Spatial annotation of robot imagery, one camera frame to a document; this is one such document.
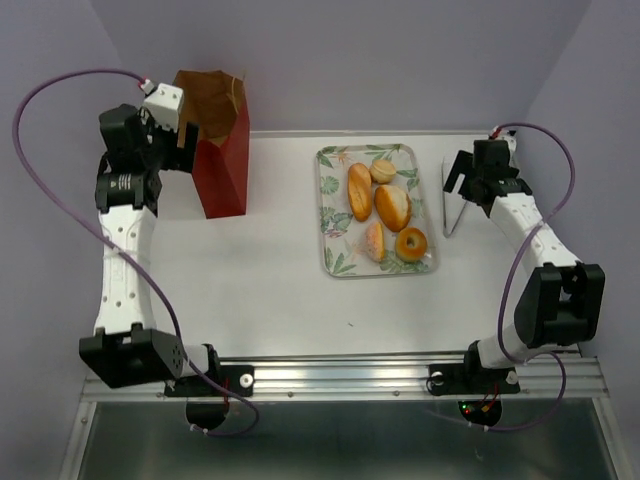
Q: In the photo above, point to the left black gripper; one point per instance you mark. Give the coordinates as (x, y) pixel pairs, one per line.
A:
(180, 157)

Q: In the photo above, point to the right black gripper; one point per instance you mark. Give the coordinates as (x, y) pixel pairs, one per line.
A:
(463, 164)

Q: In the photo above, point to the red brown paper bag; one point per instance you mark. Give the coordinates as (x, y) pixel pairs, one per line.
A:
(216, 103)

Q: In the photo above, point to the metal serving tongs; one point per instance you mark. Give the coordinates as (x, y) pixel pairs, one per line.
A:
(453, 207)

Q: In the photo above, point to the round pale bread roll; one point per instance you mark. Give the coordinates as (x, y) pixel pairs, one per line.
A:
(382, 171)

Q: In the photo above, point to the brown ring bagel bread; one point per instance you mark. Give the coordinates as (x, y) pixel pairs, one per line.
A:
(411, 245)

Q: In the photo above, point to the long orange baguette bread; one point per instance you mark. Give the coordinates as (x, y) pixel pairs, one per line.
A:
(359, 184)

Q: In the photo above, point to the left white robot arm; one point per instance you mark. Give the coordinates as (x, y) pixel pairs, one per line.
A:
(126, 347)

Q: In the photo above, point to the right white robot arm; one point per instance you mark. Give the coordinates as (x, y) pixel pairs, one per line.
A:
(561, 301)

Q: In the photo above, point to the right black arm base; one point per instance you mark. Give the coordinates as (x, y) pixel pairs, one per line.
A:
(479, 389)

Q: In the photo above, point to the floral patterned tray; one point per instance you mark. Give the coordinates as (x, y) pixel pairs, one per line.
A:
(373, 216)

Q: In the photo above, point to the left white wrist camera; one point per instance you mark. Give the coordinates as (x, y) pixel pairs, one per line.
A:
(164, 102)

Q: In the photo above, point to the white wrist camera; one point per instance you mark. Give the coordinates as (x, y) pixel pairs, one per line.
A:
(164, 102)
(509, 136)

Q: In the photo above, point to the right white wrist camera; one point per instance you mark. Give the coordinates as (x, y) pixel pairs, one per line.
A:
(509, 136)

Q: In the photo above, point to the aluminium mounting rail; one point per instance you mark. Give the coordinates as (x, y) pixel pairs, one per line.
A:
(389, 377)

